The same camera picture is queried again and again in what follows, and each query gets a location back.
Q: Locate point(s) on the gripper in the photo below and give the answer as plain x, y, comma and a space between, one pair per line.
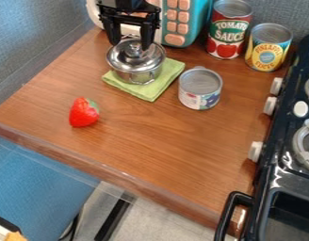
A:
127, 9

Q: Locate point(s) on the silver pot lid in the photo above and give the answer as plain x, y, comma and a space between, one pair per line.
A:
135, 55

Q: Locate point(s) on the silver pot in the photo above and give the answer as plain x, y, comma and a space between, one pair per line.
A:
136, 67

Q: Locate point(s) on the toy microwave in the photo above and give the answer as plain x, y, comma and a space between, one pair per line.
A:
182, 22

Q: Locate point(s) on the green cloth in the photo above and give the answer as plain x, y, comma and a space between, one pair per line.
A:
158, 84

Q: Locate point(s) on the white and blue can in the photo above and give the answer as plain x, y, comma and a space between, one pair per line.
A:
200, 89

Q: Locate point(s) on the red toy strawberry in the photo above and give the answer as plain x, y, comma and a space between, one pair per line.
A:
83, 112

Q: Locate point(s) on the red tomato sauce can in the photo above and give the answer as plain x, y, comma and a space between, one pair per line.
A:
227, 28

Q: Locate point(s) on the yellow and blue can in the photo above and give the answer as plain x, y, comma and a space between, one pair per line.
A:
268, 47

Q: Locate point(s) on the toy stove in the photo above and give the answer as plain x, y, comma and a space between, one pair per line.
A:
283, 150

